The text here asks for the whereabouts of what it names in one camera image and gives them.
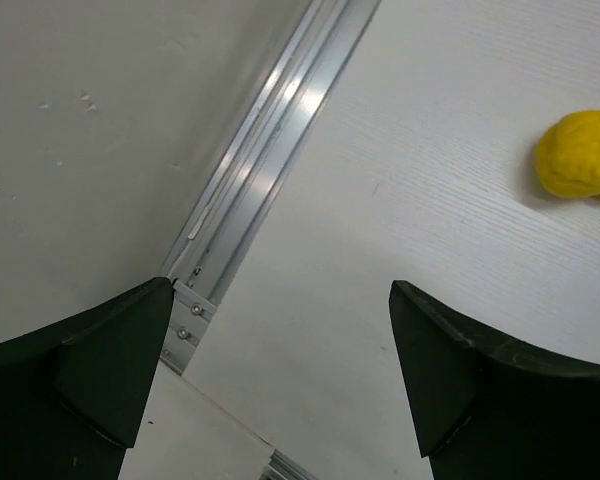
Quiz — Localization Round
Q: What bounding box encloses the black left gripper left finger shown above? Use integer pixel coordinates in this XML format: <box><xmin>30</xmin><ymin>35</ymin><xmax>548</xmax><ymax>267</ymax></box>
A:
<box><xmin>0</xmin><ymin>277</ymin><xmax>173</xmax><ymax>479</ymax></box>

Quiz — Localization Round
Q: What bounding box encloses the yellow fake lemon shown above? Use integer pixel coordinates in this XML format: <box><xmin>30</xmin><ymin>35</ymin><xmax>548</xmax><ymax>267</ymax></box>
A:
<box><xmin>533</xmin><ymin>110</ymin><xmax>600</xmax><ymax>199</ymax></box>

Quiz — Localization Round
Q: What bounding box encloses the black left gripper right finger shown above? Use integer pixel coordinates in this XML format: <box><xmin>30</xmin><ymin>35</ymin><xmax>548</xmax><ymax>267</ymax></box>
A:
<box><xmin>389</xmin><ymin>280</ymin><xmax>600</xmax><ymax>479</ymax></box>

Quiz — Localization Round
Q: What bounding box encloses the aluminium frame rail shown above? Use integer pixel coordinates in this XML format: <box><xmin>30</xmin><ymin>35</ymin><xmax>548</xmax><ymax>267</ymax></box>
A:
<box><xmin>158</xmin><ymin>0</ymin><xmax>384</xmax><ymax>376</ymax></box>

